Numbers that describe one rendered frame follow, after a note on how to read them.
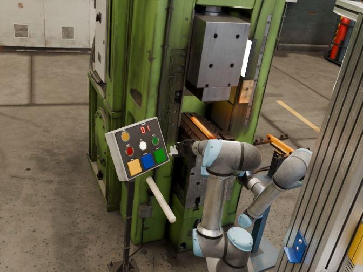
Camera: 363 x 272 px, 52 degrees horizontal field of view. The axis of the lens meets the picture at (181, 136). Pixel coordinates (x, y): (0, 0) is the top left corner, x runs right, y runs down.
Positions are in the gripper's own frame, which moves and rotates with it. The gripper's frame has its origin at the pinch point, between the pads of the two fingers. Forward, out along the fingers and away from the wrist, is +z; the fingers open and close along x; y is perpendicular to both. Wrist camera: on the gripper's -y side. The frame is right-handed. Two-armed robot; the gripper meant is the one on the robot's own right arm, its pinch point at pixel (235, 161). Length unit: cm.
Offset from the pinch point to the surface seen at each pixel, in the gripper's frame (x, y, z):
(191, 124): -5, 1, 54
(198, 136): -7.6, 0.9, 36.1
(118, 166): -71, -1, 9
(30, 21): -79, 44, 566
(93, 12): 30, 21, 558
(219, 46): -6, -63, 31
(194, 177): -12.3, 26.8, 24.8
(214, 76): -6, -44, 31
